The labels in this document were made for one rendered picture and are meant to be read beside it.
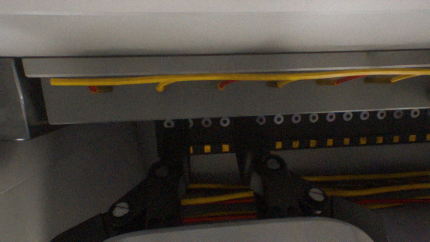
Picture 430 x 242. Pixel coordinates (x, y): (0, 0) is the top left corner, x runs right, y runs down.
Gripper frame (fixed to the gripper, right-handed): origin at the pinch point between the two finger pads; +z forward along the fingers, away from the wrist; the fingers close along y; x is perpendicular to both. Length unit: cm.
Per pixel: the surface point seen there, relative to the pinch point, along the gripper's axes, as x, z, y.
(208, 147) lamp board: -8.2, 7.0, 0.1
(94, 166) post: -3.8, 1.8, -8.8
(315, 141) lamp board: -8.2, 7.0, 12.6
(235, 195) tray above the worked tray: -12.6, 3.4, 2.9
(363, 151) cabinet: -14.3, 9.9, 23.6
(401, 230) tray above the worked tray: -13.5, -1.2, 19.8
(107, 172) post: -5.9, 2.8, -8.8
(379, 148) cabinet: -13.9, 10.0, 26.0
